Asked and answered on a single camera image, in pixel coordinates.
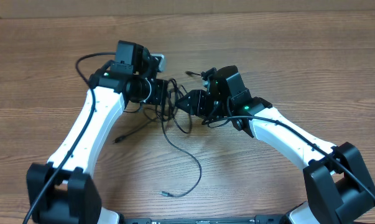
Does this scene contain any black USB-A cable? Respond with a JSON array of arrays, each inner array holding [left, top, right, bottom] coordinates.
[[112, 77, 194, 144]]

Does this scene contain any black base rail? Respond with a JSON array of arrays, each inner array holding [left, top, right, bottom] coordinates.
[[106, 202, 342, 224]]

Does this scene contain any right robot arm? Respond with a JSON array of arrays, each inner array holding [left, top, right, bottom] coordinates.
[[175, 65, 375, 223]]

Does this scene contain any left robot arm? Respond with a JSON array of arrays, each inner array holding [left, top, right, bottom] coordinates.
[[24, 40, 168, 223]]

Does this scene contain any black USB-C cable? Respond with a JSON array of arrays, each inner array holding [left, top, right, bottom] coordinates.
[[159, 70, 203, 198]]

